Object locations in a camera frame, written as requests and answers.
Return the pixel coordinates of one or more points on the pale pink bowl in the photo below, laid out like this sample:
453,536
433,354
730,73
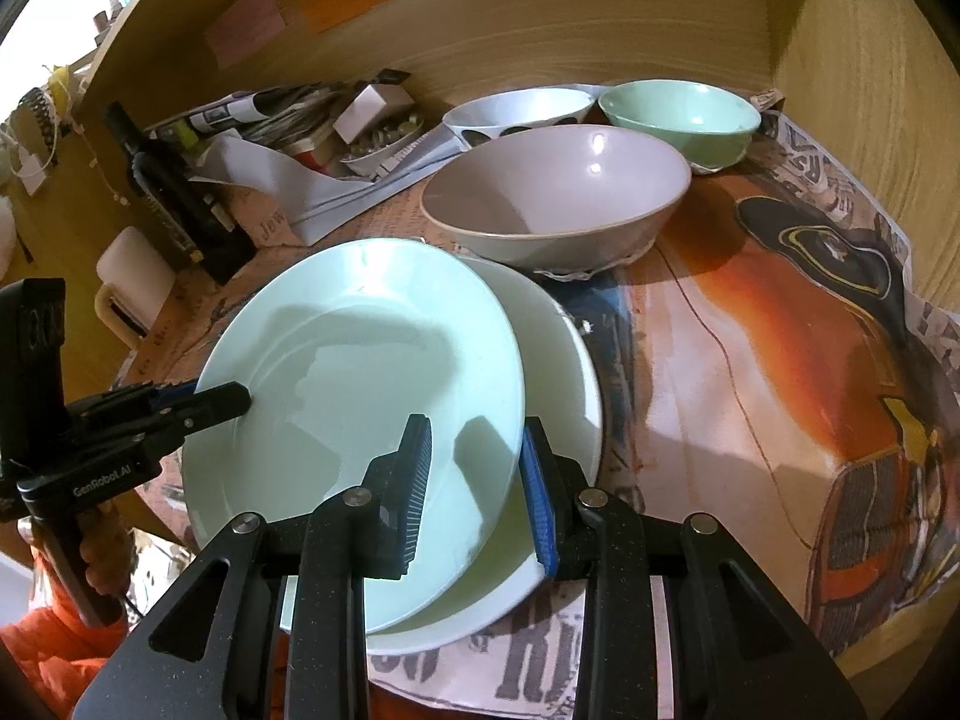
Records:
555,187

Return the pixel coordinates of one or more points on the white charger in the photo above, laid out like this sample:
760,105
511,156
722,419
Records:
34,172

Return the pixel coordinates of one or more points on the beige mug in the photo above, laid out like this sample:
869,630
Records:
135,270

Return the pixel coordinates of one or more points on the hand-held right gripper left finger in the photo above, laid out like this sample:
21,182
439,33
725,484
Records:
416,495

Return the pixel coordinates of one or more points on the person's left hand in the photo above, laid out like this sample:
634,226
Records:
109,555

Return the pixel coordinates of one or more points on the mint green plate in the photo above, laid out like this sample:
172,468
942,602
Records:
337,360

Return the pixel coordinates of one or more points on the stack of newspapers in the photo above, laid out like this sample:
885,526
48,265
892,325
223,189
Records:
262,109

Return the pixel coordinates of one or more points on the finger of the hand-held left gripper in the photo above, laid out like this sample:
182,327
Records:
172,391
217,403

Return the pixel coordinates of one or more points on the newspaper print table mat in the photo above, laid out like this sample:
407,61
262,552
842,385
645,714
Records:
712,352

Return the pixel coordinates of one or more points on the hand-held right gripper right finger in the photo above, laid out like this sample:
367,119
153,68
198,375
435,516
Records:
540,495

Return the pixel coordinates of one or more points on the yellow headband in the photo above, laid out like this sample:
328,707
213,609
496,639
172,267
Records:
64,82

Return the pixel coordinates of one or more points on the white plate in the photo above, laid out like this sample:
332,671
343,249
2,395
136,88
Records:
559,390

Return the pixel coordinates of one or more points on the mint green bowl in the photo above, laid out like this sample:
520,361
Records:
675,112

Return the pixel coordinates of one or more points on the white paper sheet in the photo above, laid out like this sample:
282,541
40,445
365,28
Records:
300,187

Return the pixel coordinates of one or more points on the black lace headband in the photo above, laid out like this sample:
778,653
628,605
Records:
41,116

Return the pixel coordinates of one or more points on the yellow-green marker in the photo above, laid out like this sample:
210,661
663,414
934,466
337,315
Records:
184,135

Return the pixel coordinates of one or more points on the white card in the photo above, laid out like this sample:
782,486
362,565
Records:
371,109

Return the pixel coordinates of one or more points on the person's left forearm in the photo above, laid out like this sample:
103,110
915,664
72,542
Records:
45,652

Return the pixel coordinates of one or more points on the dark wine bottle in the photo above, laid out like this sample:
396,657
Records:
180,210

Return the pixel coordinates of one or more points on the white bowl with black dots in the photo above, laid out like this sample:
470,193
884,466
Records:
517,109

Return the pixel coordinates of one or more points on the white scalloped coaster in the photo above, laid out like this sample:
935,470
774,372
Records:
592,266

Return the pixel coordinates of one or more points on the small bowl of beads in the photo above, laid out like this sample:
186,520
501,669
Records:
375,151

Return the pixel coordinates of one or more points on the red booklet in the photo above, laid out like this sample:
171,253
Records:
311,154

